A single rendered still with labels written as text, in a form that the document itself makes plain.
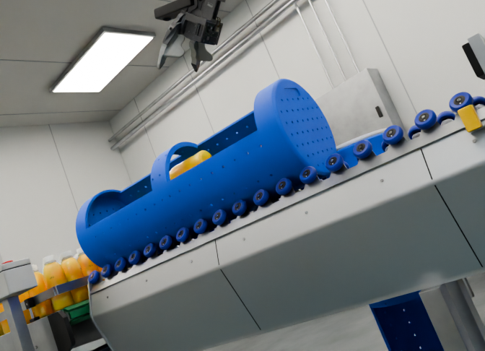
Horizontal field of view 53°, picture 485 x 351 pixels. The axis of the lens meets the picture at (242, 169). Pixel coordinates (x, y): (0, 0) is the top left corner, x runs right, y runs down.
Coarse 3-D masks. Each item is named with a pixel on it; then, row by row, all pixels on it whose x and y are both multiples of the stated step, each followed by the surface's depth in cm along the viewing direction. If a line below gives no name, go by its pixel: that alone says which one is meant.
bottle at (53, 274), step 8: (48, 264) 167; (56, 264) 168; (48, 272) 166; (56, 272) 166; (64, 272) 170; (48, 280) 165; (56, 280) 165; (64, 280) 167; (48, 288) 165; (56, 296) 164; (64, 296) 165; (56, 304) 164; (64, 304) 164; (72, 304) 166
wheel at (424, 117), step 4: (420, 112) 102; (424, 112) 102; (428, 112) 101; (432, 112) 100; (416, 116) 103; (420, 116) 102; (424, 116) 101; (428, 116) 100; (432, 116) 100; (436, 116) 100; (416, 120) 102; (420, 120) 101; (424, 120) 101; (428, 120) 100; (432, 120) 100; (436, 120) 100; (416, 124) 102; (420, 124) 101; (424, 124) 100; (428, 124) 100; (432, 124) 100; (420, 128) 101; (424, 128) 101; (428, 128) 101
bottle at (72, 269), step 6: (66, 258) 173; (72, 258) 174; (66, 264) 172; (72, 264) 172; (78, 264) 174; (66, 270) 171; (72, 270) 171; (78, 270) 173; (66, 276) 171; (72, 276) 171; (78, 276) 172; (78, 288) 170; (84, 288) 172; (72, 294) 170; (78, 294) 170; (84, 294) 171; (78, 300) 169
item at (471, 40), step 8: (472, 40) 100; (480, 40) 99; (464, 48) 102; (472, 48) 100; (480, 48) 100; (472, 56) 101; (480, 56) 100; (472, 64) 101; (480, 64) 100; (480, 72) 100
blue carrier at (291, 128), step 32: (256, 96) 126; (288, 96) 127; (224, 128) 150; (256, 128) 149; (288, 128) 119; (320, 128) 134; (160, 160) 145; (224, 160) 127; (256, 160) 122; (288, 160) 119; (320, 160) 125; (128, 192) 179; (160, 192) 140; (192, 192) 134; (224, 192) 130; (96, 224) 158; (128, 224) 150; (160, 224) 144; (192, 224) 142; (96, 256) 162; (128, 256) 159
